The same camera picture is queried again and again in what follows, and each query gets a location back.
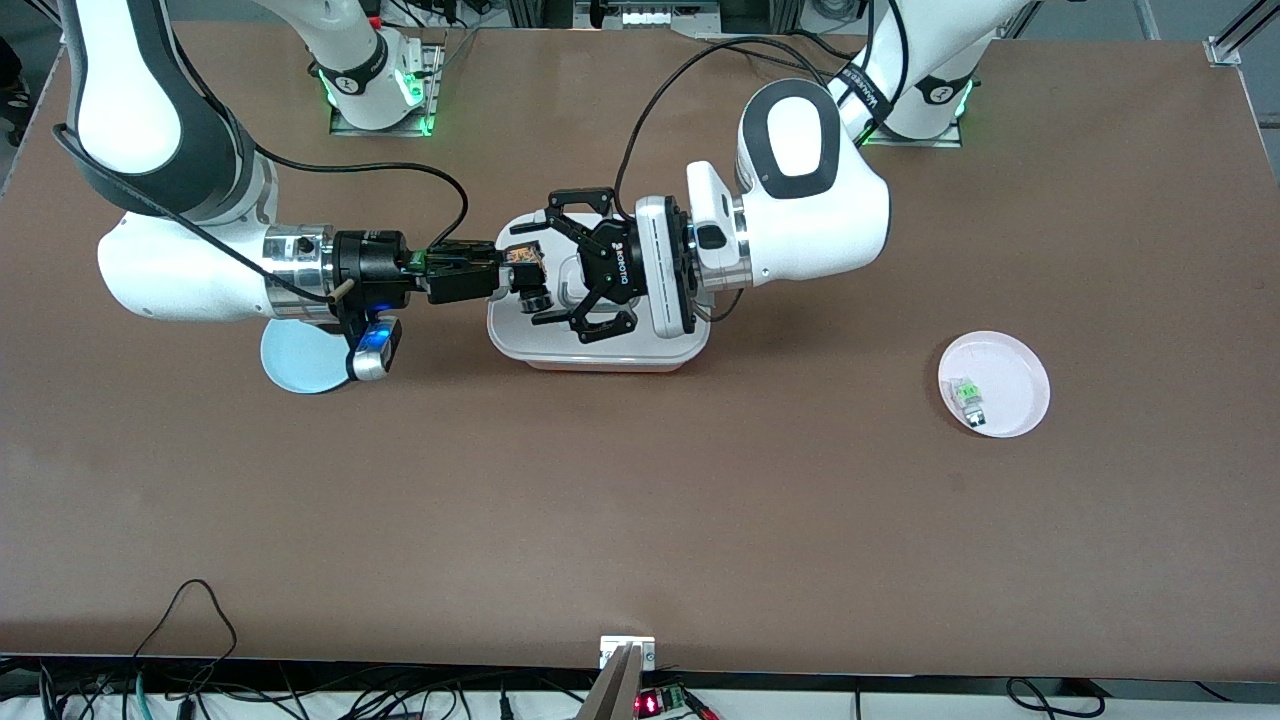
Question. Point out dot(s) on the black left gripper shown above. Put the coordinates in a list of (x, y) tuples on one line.
[(607, 268)]

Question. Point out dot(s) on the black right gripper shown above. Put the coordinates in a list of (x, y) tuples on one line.
[(370, 265)]

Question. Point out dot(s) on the orange and black switch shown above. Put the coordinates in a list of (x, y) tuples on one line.
[(525, 258)]

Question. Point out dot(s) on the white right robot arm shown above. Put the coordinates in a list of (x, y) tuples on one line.
[(170, 270)]

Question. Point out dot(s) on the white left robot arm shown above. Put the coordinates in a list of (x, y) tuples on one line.
[(800, 220)]

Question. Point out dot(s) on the white lidded lunch box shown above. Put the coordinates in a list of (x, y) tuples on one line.
[(520, 345)]

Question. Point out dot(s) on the light blue round plate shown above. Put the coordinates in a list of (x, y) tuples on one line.
[(300, 365)]

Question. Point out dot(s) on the pale pink round plate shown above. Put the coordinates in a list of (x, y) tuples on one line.
[(1000, 350)]

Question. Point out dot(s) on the aluminium profile bar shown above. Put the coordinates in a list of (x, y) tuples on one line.
[(612, 690)]

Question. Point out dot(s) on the circuit board with red display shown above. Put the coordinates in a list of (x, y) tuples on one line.
[(660, 702)]

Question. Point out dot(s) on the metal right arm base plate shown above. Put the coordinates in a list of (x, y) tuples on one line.
[(435, 80)]

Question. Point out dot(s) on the aluminium frame structure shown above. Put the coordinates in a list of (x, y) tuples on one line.
[(650, 12)]

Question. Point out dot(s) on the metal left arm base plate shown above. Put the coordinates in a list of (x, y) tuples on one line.
[(950, 142)]

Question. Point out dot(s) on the small white mounting bracket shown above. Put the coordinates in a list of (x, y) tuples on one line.
[(627, 648)]

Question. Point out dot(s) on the green and grey switch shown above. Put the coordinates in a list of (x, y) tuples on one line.
[(968, 398)]

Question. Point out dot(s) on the aluminium corner bracket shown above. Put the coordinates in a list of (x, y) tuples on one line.
[(1224, 52)]

